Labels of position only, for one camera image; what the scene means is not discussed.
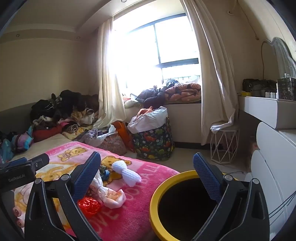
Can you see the person's left hand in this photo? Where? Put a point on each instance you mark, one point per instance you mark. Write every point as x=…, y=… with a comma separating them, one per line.
x=18, y=217

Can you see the light green cloth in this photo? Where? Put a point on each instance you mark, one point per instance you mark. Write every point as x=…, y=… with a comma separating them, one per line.
x=131, y=102

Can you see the blue green snack bag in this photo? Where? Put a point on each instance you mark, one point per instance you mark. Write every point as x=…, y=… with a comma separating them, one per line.
x=105, y=172

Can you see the red foil wrapper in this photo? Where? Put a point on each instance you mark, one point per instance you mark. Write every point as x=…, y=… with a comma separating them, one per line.
x=89, y=206

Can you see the clear acrylic organizer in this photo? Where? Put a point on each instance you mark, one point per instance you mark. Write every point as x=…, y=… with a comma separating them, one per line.
x=286, y=88

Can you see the orange patterned quilt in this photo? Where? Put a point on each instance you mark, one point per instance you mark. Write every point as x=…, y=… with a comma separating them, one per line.
x=185, y=91

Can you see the white cloth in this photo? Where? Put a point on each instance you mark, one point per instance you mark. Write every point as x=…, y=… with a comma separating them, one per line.
x=219, y=127

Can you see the window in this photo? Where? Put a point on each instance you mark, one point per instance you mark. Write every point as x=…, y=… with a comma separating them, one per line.
x=175, y=41

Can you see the white vanity desk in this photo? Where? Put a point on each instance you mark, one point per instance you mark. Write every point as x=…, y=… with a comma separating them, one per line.
x=259, y=109

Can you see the orange pink cloth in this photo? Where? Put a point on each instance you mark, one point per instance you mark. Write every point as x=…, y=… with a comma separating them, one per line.
x=144, y=111

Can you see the white drawer cabinet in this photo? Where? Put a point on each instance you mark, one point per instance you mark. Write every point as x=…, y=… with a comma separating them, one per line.
x=272, y=162

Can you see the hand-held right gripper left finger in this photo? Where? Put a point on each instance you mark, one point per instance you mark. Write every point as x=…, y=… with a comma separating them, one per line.
x=86, y=176

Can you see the pile of dark clothes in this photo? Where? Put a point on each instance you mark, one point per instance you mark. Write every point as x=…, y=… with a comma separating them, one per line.
x=69, y=99

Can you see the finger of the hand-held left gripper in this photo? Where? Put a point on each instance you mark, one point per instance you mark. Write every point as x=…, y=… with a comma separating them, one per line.
x=16, y=162
x=39, y=162

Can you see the dark jacket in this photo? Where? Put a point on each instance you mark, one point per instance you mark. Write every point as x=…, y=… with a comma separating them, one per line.
x=150, y=97

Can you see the cream curtain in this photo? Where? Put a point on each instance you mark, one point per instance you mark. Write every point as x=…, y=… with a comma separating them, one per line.
x=215, y=81
x=108, y=81

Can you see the floral fabric bag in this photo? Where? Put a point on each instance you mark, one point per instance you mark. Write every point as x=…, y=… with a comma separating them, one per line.
x=113, y=144

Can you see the yellow box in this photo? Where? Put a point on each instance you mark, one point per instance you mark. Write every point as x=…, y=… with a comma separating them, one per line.
x=245, y=93

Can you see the orange bag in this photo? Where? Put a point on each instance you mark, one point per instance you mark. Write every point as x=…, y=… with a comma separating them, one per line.
x=122, y=134

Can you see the grey headboard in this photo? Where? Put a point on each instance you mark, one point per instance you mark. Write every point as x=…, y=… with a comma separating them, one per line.
x=13, y=118

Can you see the dinosaur print fabric basket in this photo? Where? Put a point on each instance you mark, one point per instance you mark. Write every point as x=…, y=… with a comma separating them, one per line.
x=152, y=143

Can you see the striped purple blue cloth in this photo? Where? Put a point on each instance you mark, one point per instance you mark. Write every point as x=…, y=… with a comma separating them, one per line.
x=22, y=141

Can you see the yellow rimmed trash bin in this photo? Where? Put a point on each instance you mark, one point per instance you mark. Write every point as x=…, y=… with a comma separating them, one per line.
x=155, y=204

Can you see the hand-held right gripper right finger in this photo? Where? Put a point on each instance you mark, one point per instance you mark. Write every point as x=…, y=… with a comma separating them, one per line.
x=205, y=176

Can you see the yellow leopard print blanket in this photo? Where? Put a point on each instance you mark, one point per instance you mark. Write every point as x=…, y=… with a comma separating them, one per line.
x=74, y=128

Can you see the grey white clothes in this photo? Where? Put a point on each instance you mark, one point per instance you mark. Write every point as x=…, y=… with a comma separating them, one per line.
x=92, y=136

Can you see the pink printed blanket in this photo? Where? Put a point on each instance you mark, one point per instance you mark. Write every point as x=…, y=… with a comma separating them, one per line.
x=138, y=197

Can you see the vanity mirror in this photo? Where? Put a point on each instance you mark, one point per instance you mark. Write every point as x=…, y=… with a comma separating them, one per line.
x=283, y=53

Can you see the red cloth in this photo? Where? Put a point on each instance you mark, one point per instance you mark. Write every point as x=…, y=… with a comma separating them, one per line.
x=46, y=134

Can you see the black bag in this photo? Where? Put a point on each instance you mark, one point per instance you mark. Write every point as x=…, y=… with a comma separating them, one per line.
x=254, y=85

